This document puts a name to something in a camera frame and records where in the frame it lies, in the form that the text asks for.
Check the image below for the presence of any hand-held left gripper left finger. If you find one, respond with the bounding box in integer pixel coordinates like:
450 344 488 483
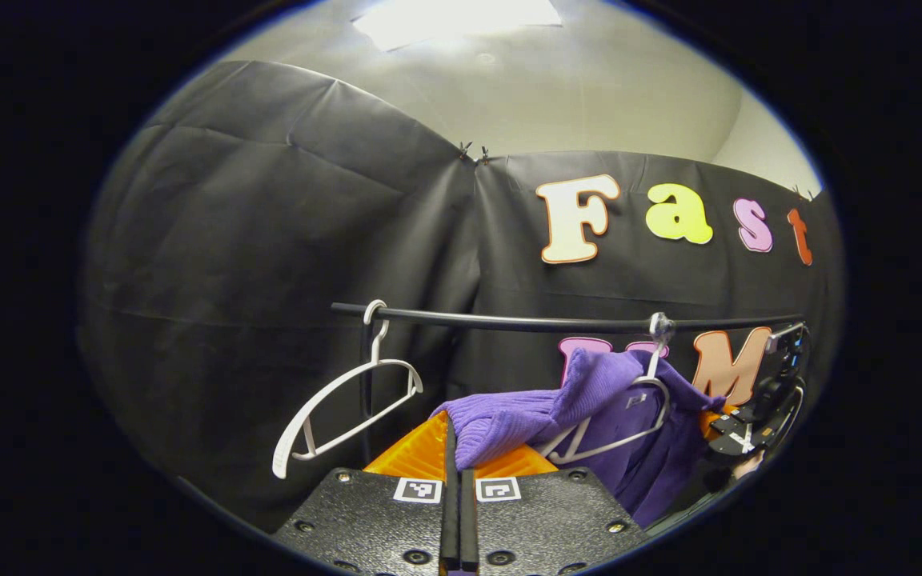
271 410 462 576

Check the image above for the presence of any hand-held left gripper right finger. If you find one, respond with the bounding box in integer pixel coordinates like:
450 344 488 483
460 444 651 576

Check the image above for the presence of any purple shirt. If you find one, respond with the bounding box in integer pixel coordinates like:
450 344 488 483
431 348 726 529

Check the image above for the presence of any white hanger with metal hook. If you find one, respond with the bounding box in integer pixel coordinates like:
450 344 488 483
537 312 675 466

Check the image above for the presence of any empty white plastic hanger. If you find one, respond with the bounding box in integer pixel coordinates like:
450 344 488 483
271 300 424 481

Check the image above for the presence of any black clothes rack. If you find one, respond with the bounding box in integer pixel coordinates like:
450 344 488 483
331 301 806 466

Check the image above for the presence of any black backdrop cloth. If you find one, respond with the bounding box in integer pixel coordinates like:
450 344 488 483
77 60 846 533

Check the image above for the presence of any ceiling light panel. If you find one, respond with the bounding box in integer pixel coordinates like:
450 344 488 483
352 0 563 54

